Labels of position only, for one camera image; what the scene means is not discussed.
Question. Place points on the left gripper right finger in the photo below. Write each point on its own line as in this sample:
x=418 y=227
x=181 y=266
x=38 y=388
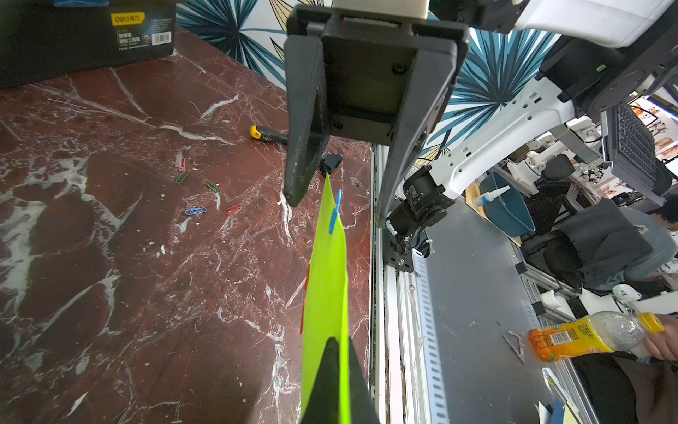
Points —
x=362 y=406

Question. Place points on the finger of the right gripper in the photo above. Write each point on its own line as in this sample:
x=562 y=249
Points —
x=308 y=114
x=427 y=88

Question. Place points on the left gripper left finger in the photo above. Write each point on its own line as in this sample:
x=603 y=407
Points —
x=323 y=405

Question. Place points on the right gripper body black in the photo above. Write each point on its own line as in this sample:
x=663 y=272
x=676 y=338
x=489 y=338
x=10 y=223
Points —
x=368 y=58

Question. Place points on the green paper sheet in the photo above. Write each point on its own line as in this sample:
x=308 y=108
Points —
x=326 y=304

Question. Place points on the blue paperclip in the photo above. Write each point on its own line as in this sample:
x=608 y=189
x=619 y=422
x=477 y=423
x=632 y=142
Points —
x=195 y=211
x=335 y=212

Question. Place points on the green paperclip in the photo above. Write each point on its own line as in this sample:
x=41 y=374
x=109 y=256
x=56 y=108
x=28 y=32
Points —
x=212 y=186
x=182 y=177

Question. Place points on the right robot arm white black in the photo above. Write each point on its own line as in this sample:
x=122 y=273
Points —
x=605 y=50

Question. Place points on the red paperclip lower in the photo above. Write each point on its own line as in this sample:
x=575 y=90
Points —
x=301 y=326

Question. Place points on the loose red paperclip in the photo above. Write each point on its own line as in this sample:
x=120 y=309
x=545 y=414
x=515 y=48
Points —
x=232 y=210

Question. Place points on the red paperclip upper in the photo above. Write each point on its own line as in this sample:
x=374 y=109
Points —
x=307 y=276

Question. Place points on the loose green paperclip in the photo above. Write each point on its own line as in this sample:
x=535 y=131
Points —
x=182 y=177

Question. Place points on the teal plastic bin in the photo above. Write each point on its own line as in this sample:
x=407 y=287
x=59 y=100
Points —
x=509 y=211

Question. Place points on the orange juice bottle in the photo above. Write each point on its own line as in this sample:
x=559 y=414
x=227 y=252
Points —
x=602 y=332

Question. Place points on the yellow black toolbox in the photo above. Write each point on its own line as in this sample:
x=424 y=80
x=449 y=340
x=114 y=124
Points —
x=41 y=40

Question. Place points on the person hand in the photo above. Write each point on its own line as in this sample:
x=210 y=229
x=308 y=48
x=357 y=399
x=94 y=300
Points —
x=664 y=345

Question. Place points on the aluminium front rail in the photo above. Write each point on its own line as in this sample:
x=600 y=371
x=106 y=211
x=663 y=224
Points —
x=405 y=372

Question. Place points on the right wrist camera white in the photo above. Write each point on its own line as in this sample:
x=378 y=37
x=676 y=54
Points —
x=417 y=9

